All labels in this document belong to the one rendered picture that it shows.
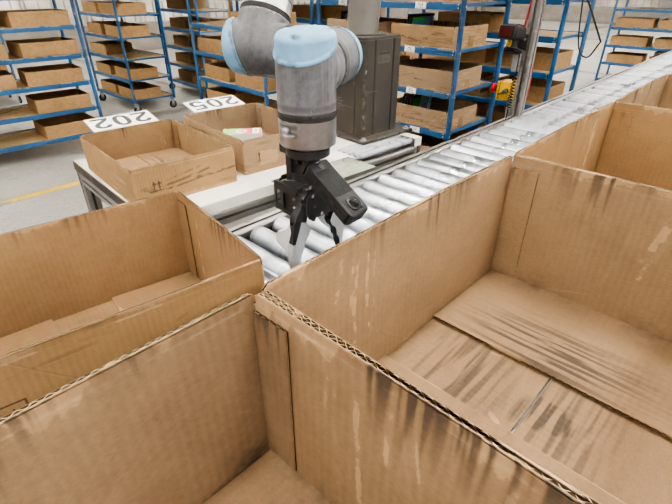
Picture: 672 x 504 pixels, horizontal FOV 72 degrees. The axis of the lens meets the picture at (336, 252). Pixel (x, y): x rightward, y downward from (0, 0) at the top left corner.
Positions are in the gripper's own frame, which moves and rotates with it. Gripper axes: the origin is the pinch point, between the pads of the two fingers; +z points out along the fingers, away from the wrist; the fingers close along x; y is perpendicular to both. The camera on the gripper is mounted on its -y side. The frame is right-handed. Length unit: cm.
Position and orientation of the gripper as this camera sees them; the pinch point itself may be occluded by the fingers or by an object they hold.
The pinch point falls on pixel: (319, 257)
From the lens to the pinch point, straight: 82.4
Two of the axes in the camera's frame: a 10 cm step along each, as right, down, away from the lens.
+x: -6.9, 3.7, -6.2
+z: 0.0, 8.6, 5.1
